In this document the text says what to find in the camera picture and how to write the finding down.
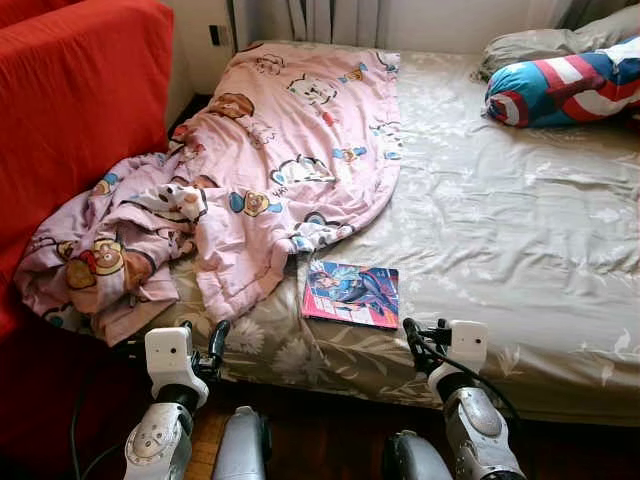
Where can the red white blue bolster pillow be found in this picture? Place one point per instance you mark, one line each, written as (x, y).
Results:
(560, 90)

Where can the grey pleated curtain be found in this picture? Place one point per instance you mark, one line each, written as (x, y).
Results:
(600, 10)
(320, 18)

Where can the black wall outlet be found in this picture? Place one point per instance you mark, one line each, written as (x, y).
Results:
(215, 35)

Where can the silver robot right leg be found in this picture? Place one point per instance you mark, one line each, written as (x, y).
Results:
(410, 462)

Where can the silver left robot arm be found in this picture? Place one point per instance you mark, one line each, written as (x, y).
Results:
(155, 445)

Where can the bed with beige floral sheet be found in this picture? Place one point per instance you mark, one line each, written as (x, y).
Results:
(500, 220)

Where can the red fabric sofa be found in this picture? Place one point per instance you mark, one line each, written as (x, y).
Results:
(80, 100)

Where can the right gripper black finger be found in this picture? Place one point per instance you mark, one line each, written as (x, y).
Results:
(411, 333)

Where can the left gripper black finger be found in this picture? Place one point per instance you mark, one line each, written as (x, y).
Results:
(185, 326)
(218, 336)

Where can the grey beige pillow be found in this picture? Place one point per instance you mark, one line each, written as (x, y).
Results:
(540, 45)

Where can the colourful comic book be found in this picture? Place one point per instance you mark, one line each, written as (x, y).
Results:
(350, 293)

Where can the pink cartoon print blanket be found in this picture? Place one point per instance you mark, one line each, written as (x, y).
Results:
(290, 150)

